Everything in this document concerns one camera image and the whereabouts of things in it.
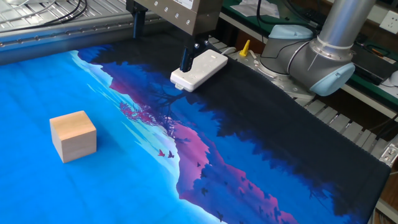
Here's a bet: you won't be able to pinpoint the light wooden cube block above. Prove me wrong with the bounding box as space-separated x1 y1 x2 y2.
49 110 98 164

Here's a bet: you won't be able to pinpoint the white paper sheets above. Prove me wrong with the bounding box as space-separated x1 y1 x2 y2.
229 0 280 19

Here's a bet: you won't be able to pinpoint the silver grey gripper body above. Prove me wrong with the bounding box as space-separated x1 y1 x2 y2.
133 0 224 37

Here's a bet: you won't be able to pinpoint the black cables on slats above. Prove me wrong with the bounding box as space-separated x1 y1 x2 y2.
0 0 90 34

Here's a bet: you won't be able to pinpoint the white wall socket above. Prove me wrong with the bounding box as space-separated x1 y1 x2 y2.
379 10 398 35

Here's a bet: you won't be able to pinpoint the aluminium frame rail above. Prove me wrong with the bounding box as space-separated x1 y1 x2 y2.
0 12 187 67

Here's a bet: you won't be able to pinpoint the black gripper cable bundle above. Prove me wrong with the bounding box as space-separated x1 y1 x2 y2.
255 0 315 60

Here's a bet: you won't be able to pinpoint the white computer mouse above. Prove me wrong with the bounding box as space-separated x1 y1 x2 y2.
388 70 398 88

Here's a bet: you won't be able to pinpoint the metal corner bracket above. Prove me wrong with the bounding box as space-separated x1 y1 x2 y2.
379 142 398 166

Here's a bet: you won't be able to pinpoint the mountain landscape print cloth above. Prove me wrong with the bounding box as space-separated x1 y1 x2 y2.
0 29 392 224

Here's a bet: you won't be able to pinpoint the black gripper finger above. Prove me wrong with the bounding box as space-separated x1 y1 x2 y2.
179 32 210 73
126 0 149 40

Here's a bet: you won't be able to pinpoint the yellow plastic nozzle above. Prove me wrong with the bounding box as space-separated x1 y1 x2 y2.
238 39 251 58

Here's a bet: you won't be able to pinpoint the black flat device box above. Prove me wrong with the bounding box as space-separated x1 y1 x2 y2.
340 34 398 86

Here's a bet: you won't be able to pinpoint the white power strip cable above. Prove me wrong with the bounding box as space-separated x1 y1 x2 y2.
220 46 238 57

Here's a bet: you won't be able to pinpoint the white power strip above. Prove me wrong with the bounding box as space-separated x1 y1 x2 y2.
169 49 229 93

